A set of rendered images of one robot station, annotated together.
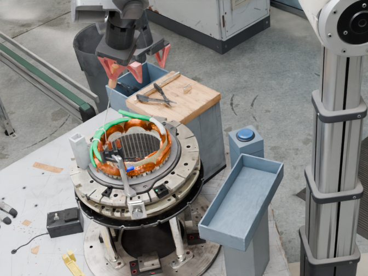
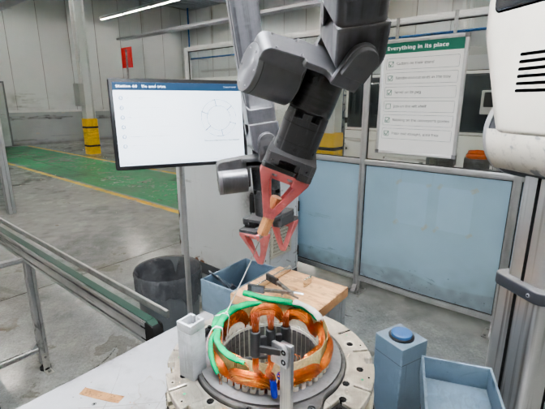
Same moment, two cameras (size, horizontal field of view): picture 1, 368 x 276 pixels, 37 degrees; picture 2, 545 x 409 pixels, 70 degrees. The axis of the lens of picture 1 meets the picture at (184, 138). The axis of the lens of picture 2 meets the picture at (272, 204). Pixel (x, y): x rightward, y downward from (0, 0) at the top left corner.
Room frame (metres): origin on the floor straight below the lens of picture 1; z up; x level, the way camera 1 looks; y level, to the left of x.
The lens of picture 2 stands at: (0.51, 0.26, 1.49)
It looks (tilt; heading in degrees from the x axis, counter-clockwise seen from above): 15 degrees down; 346
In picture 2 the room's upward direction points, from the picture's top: straight up
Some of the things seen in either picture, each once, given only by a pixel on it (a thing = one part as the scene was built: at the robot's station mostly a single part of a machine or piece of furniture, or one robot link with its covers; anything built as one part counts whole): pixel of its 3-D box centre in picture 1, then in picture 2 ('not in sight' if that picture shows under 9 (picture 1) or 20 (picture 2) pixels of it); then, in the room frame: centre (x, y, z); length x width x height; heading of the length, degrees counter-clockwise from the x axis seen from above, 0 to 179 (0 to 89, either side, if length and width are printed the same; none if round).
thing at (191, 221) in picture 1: (193, 219); not in sight; (1.02, 0.01, 0.85); 0.06 x 0.04 x 0.05; 178
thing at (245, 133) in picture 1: (245, 133); (401, 333); (1.11, -0.16, 1.04); 0.04 x 0.04 x 0.01
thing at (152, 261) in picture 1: (148, 260); not in sight; (0.92, 0.14, 0.83); 0.05 x 0.04 x 0.02; 96
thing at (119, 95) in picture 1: (145, 116); (241, 323); (1.42, 0.11, 0.92); 0.17 x 0.11 x 0.28; 129
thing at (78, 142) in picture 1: (80, 151); (192, 347); (1.02, 0.25, 1.14); 0.03 x 0.03 x 0.09; 42
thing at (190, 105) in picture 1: (172, 99); (289, 294); (1.30, 0.01, 1.05); 0.20 x 0.19 x 0.02; 39
